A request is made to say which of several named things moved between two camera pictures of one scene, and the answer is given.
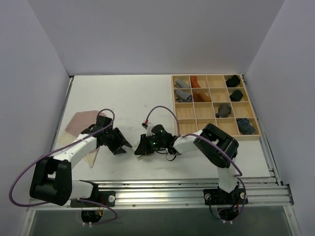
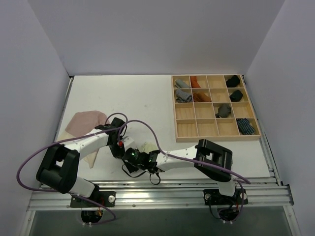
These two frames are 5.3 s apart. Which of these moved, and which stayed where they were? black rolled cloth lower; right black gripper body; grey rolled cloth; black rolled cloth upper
Moved: right black gripper body
Stayed: black rolled cloth upper; black rolled cloth lower; grey rolled cloth
